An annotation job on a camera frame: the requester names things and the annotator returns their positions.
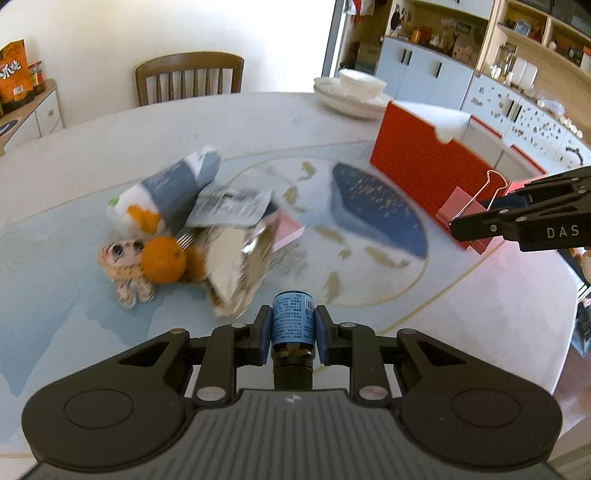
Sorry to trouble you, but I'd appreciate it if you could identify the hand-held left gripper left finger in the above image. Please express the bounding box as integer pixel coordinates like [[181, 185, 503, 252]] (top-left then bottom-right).
[[111, 305, 273, 403]]

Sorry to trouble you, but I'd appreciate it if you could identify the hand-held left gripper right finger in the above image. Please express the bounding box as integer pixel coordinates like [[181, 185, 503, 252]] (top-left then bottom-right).
[[315, 305, 468, 403]]

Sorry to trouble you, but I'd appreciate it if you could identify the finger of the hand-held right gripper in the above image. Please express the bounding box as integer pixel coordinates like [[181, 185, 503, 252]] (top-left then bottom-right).
[[450, 191, 591, 254], [478, 166, 591, 211]]

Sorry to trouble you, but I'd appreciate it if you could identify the brown bottle with blue label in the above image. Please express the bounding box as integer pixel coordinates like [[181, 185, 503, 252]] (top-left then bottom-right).
[[270, 291, 317, 391]]

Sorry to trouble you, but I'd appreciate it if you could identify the pink binder clip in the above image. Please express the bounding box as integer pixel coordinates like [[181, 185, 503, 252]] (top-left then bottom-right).
[[435, 170, 509, 254]]

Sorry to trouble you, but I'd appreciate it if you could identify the orange cardboard box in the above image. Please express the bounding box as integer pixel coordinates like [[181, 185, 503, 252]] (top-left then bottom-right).
[[369, 100, 548, 223]]

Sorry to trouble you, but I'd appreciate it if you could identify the blue white plastic packet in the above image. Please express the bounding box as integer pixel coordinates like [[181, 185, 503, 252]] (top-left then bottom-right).
[[141, 145, 223, 228]]

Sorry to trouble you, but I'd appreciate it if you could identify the white marble desktop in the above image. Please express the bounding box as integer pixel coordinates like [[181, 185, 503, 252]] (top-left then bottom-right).
[[0, 91, 583, 480]]

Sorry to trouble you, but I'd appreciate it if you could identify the white cabinet with speckled print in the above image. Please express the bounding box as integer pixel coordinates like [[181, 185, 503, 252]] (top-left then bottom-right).
[[462, 74, 591, 177]]

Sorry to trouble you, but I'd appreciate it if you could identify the silver foil packet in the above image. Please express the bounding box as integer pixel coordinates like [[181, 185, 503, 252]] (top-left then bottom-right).
[[198, 220, 282, 320]]

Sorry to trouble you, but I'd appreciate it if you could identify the pink sticky note pad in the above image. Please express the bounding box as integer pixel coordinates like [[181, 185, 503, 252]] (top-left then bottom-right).
[[269, 208, 306, 253]]

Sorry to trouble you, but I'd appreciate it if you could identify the white canister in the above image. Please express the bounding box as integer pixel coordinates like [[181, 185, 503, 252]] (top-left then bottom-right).
[[512, 58, 539, 88]]

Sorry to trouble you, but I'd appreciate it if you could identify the orange tangerine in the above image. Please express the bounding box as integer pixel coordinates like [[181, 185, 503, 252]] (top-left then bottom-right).
[[141, 236, 187, 284]]

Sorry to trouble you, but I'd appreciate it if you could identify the grey printed paper packet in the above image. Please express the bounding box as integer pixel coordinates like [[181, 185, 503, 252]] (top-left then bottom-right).
[[187, 186, 278, 230]]

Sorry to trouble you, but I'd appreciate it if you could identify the striped tiger plush toy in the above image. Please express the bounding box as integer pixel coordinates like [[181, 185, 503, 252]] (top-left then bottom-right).
[[99, 235, 158, 309]]

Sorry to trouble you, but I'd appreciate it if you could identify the white ceramic plate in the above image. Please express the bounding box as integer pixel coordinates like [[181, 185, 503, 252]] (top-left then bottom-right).
[[318, 95, 393, 121]]

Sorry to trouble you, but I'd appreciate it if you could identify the white orange plush toy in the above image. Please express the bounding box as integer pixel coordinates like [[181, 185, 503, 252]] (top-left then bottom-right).
[[105, 182, 168, 237]]

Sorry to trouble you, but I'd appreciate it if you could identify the white ceramic bowl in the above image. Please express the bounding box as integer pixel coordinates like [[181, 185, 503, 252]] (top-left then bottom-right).
[[339, 69, 388, 100]]

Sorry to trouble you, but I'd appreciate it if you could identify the brown cardboard box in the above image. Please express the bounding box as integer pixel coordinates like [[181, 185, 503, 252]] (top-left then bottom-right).
[[355, 42, 382, 75]]

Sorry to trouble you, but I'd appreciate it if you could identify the stack of white plates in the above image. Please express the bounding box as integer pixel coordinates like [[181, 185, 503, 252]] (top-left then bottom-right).
[[313, 76, 392, 110]]

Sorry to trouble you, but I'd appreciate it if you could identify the brown wooden chair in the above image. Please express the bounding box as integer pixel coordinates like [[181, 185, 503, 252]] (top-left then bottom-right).
[[135, 52, 245, 108]]

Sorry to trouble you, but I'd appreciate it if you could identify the white side cabinet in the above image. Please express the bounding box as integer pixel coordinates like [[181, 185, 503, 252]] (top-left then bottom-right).
[[0, 78, 65, 158]]

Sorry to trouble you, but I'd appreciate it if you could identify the orange snack bag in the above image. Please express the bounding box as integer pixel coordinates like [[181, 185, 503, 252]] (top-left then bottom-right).
[[0, 39, 36, 110]]

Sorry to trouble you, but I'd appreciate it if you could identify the wooden wall shelf unit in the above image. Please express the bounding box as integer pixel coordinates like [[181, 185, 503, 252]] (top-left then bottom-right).
[[475, 0, 591, 95]]

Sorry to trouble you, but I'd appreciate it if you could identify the white cabinet with black handles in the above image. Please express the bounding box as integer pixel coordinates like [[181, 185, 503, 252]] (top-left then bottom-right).
[[375, 37, 476, 112]]

